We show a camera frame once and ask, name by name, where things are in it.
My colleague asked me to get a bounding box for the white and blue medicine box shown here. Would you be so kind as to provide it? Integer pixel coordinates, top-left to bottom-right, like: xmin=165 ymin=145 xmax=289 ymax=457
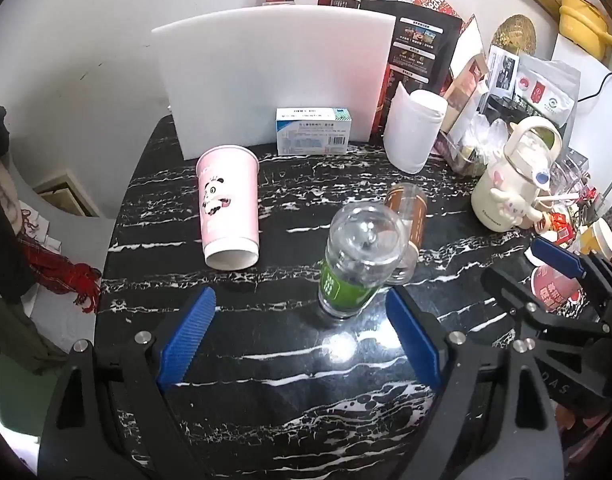
xmin=275 ymin=106 xmax=353 ymax=156

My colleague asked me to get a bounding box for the round gold plate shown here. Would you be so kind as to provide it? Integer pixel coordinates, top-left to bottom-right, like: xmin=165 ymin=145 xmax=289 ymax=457
xmin=490 ymin=14 xmax=537 ymax=56

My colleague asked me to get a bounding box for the black paper bag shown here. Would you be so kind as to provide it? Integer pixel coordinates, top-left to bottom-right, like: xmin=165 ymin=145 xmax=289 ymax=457
xmin=359 ymin=0 xmax=464 ymax=133

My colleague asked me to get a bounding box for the red knitted scarf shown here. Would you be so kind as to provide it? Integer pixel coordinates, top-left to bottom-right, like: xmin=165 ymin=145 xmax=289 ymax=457
xmin=20 ymin=232 xmax=103 ymax=315

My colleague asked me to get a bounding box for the red printed box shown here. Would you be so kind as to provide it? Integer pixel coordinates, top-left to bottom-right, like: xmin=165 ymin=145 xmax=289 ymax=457
xmin=414 ymin=0 xmax=462 ymax=20

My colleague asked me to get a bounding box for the white foil pouch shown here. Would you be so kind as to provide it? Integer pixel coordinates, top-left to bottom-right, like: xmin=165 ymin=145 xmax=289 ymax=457
xmin=514 ymin=54 xmax=581 ymax=128

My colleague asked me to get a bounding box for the red paper cup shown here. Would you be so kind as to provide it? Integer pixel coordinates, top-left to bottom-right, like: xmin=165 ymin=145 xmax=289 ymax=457
xmin=530 ymin=264 xmax=586 ymax=314

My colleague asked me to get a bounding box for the white plastic canister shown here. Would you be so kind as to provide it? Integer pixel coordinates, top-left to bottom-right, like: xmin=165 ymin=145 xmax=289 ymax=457
xmin=383 ymin=82 xmax=449 ymax=172

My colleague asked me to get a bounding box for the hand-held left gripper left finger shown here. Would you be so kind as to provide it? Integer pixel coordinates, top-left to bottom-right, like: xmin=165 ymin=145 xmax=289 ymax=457
xmin=36 ymin=286 xmax=221 ymax=480

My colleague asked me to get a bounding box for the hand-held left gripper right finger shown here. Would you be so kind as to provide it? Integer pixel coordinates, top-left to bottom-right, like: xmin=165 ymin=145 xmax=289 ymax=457
xmin=385 ymin=287 xmax=562 ymax=480

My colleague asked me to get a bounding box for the clear cup with green label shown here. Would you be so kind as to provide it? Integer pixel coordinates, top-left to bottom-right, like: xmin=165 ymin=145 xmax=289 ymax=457
xmin=318 ymin=204 xmax=408 ymax=319

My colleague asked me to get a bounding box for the cream cartoon water bottle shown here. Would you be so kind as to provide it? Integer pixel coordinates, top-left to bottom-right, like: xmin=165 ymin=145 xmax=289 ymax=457
xmin=470 ymin=116 xmax=563 ymax=232

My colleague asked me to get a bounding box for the white cutting board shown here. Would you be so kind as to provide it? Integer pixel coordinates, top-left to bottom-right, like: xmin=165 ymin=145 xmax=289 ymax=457
xmin=151 ymin=4 xmax=397 ymax=160

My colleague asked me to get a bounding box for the clear cup with brown label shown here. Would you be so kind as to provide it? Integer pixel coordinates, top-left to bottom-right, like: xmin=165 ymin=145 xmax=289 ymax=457
xmin=383 ymin=183 xmax=429 ymax=284

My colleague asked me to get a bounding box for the black cable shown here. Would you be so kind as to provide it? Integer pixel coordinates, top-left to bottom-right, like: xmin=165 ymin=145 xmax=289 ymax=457
xmin=578 ymin=71 xmax=612 ymax=106

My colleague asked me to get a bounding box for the pink panda paper cup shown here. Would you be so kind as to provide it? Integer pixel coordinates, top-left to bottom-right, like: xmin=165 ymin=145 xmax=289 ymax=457
xmin=195 ymin=145 xmax=261 ymax=269

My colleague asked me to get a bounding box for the yellow paper cup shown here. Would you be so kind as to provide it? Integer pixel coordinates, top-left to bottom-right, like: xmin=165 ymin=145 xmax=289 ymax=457
xmin=580 ymin=220 xmax=612 ymax=257

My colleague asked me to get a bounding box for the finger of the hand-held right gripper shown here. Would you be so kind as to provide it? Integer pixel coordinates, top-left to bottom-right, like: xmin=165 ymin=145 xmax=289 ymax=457
xmin=480 ymin=264 xmax=612 ymax=347
xmin=530 ymin=237 xmax=612 ymax=307

